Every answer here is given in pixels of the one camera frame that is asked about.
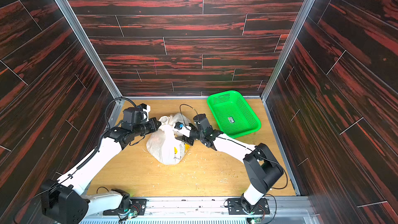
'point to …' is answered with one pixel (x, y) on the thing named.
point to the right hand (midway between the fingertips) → (181, 130)
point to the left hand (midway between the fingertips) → (163, 122)
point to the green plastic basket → (235, 116)
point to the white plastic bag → (161, 145)
